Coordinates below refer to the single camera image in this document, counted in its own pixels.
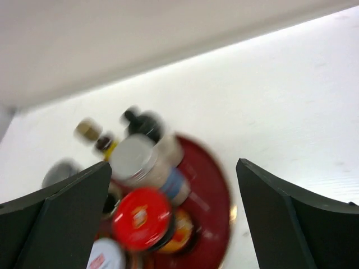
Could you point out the small black label spice bottle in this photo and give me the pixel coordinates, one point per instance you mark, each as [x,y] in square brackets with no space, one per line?
[114,197]

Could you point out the small yellow label bottle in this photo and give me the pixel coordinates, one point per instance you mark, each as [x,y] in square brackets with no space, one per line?
[88,131]

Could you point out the blue label granule bottle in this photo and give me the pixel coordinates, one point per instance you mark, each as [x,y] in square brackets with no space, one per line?
[137,163]

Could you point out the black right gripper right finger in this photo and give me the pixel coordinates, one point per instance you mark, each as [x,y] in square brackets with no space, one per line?
[292,227]

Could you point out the white lid small jar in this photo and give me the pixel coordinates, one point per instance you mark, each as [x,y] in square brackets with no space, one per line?
[107,253]

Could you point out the black cap clear bottle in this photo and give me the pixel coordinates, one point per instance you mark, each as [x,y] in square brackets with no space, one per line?
[151,125]

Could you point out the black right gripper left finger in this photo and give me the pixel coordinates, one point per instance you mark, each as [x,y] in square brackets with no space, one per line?
[55,227]

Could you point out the red round tray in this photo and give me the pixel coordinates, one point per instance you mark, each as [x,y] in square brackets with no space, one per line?
[209,206]

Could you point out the red cap sauce jar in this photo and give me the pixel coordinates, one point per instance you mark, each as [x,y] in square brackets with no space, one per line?
[146,221]

